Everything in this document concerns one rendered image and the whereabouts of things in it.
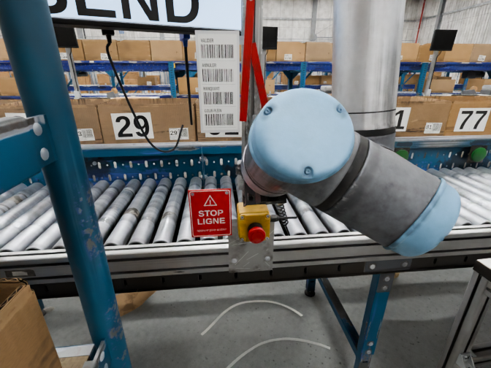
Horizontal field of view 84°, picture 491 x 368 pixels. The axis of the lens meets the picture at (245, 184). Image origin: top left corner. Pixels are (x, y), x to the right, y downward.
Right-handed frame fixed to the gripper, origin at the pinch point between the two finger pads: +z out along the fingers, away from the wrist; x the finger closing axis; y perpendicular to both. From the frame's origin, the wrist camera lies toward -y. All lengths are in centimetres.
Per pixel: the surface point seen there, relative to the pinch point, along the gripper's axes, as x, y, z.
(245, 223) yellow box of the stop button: -2.3, 10.2, 2.2
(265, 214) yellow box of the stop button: 2.3, 8.5, 1.8
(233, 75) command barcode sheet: -4.0, -19.8, -7.2
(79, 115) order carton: -63, -37, 52
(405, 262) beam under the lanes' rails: 46, 24, 19
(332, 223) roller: 26.1, 11.9, 21.8
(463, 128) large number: 110, -29, 57
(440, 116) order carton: 96, -34, 54
